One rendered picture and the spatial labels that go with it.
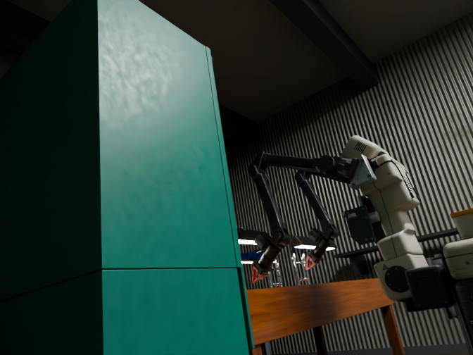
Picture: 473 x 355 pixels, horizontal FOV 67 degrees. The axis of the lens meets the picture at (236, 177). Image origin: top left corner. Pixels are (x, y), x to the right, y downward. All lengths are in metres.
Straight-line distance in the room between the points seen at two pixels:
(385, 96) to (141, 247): 4.21
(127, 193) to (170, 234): 0.18
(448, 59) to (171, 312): 4.33
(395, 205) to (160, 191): 1.01
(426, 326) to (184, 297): 3.63
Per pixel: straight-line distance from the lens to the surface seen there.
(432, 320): 4.45
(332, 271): 4.76
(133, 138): 1.10
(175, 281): 1.06
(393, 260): 1.63
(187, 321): 1.08
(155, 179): 1.10
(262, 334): 1.41
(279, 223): 1.65
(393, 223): 1.68
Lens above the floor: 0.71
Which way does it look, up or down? 20 degrees up
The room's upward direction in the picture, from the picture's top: 9 degrees counter-clockwise
